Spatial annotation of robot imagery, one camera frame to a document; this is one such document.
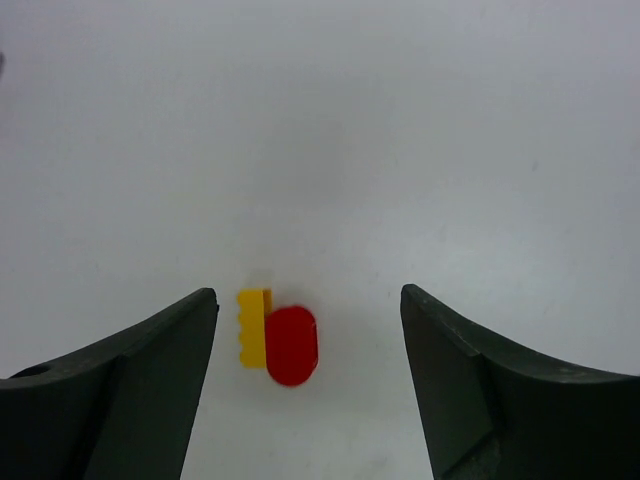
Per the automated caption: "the red rounded lego brick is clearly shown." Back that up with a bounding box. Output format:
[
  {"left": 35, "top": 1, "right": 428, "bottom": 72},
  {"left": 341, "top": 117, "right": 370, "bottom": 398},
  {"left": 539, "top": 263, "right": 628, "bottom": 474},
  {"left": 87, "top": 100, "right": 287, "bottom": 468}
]
[{"left": 265, "top": 305, "right": 319, "bottom": 387}]

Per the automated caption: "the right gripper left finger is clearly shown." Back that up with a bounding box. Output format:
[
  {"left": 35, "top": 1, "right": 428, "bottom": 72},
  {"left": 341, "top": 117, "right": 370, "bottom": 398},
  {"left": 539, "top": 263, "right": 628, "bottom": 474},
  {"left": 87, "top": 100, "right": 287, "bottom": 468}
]
[{"left": 1, "top": 288, "right": 219, "bottom": 479}]

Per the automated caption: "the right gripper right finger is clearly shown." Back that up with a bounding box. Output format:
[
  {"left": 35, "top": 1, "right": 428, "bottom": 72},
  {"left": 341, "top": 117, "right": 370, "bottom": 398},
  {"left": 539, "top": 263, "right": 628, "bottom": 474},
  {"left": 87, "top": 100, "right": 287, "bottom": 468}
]
[{"left": 400, "top": 285, "right": 639, "bottom": 479}]

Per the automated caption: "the yellow lego brick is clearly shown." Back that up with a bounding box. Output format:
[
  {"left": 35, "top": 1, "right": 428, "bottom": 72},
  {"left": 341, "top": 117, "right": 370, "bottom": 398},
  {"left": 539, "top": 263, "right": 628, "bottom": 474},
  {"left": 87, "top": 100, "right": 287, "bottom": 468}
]
[{"left": 237, "top": 289, "right": 273, "bottom": 369}]

